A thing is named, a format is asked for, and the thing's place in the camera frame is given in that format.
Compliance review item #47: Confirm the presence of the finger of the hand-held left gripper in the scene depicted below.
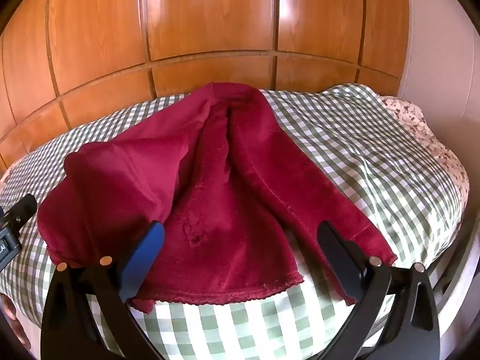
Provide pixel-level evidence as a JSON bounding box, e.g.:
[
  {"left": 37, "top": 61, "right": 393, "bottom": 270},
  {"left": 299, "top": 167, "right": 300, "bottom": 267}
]
[{"left": 2, "top": 194, "right": 38, "bottom": 233}]

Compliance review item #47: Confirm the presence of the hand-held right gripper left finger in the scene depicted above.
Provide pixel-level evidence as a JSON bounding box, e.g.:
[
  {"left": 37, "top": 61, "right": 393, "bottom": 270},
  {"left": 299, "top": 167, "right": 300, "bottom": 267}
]
[{"left": 40, "top": 222, "right": 166, "bottom": 360}]

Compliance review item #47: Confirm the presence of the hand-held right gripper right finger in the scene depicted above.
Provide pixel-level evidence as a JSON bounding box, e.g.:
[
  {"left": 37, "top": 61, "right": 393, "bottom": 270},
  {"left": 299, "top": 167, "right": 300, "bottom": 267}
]
[{"left": 317, "top": 220, "right": 440, "bottom": 360}]

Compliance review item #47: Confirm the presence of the dark red fleece garment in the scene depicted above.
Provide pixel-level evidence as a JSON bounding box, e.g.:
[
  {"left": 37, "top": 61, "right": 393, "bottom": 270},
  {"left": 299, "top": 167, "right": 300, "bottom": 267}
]
[{"left": 37, "top": 81, "right": 398, "bottom": 314}]

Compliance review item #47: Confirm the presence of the person's left hand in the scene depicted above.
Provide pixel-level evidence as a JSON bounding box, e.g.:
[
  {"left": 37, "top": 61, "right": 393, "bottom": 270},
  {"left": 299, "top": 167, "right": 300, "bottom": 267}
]
[{"left": 0, "top": 293, "right": 31, "bottom": 350}]

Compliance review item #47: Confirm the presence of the green white checked bedsheet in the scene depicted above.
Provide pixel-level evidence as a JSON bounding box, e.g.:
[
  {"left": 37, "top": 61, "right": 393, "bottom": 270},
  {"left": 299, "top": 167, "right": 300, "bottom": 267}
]
[{"left": 0, "top": 83, "right": 464, "bottom": 360}]

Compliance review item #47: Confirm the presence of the pale bed base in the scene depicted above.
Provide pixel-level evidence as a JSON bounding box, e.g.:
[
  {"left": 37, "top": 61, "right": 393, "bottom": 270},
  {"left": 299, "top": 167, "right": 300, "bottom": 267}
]
[{"left": 369, "top": 191, "right": 480, "bottom": 360}]

